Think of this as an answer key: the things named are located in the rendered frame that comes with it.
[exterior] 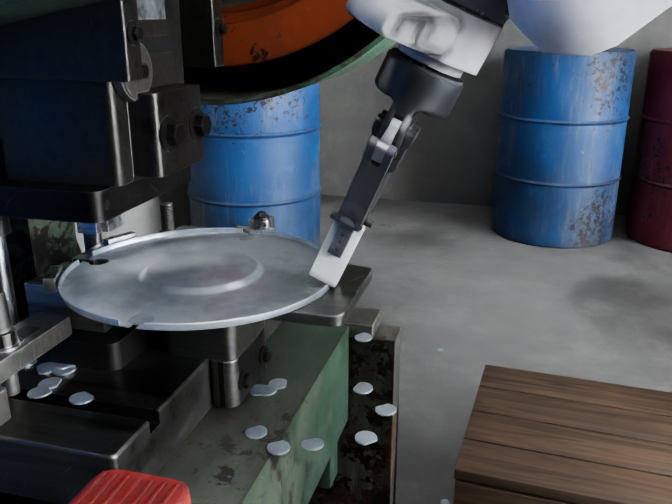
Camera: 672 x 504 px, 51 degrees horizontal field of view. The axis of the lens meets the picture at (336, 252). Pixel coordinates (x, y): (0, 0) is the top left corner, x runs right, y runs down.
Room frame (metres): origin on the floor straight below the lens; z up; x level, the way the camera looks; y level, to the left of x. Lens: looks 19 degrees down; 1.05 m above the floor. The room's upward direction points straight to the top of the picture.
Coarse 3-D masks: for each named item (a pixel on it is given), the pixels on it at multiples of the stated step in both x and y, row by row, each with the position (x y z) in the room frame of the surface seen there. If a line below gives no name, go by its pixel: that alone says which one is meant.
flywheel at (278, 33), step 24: (264, 0) 1.08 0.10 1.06; (288, 0) 1.05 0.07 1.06; (312, 0) 1.02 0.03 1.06; (336, 0) 1.01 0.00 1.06; (240, 24) 1.05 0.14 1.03; (264, 24) 1.04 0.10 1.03; (288, 24) 1.03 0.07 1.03; (312, 24) 1.02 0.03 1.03; (336, 24) 1.01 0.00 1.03; (360, 24) 1.10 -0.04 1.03; (240, 48) 1.05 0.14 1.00; (264, 48) 1.04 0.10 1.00; (288, 48) 1.03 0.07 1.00; (312, 48) 1.08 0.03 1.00
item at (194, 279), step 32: (96, 256) 0.76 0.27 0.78; (128, 256) 0.76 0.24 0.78; (160, 256) 0.76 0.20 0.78; (192, 256) 0.74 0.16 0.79; (224, 256) 0.74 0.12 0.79; (256, 256) 0.76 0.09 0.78; (288, 256) 0.76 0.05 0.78; (64, 288) 0.66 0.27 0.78; (96, 288) 0.66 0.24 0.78; (128, 288) 0.66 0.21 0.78; (160, 288) 0.66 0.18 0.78; (192, 288) 0.65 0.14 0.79; (224, 288) 0.65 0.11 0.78; (256, 288) 0.66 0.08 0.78; (288, 288) 0.66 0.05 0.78; (320, 288) 0.66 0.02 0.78; (96, 320) 0.58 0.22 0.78; (128, 320) 0.58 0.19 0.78; (160, 320) 0.58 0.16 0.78; (192, 320) 0.58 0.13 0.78; (224, 320) 0.57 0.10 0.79; (256, 320) 0.58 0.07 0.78
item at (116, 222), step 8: (120, 216) 0.75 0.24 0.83; (80, 224) 0.72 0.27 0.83; (88, 224) 0.72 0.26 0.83; (96, 224) 0.72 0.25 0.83; (104, 224) 0.72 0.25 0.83; (112, 224) 0.73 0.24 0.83; (120, 224) 0.74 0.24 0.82; (80, 232) 0.72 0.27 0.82; (88, 232) 0.72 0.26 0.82; (96, 232) 0.71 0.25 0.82
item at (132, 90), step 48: (144, 0) 0.72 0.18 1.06; (144, 48) 0.69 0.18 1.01; (0, 96) 0.68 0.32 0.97; (48, 96) 0.67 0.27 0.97; (96, 96) 0.65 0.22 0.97; (144, 96) 0.67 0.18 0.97; (192, 96) 0.74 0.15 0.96; (48, 144) 0.67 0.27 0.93; (96, 144) 0.65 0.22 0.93; (144, 144) 0.67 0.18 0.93; (192, 144) 0.73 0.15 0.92
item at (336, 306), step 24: (336, 288) 0.67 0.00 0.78; (360, 288) 0.67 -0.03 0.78; (312, 312) 0.61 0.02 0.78; (336, 312) 0.61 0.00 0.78; (168, 336) 0.67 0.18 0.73; (192, 336) 0.66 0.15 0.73; (216, 336) 0.65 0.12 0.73; (240, 336) 0.67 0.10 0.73; (264, 336) 0.73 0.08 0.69; (216, 360) 0.65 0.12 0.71; (240, 360) 0.66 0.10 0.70; (264, 360) 0.72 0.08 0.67; (216, 384) 0.65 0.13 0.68; (240, 384) 0.66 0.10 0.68
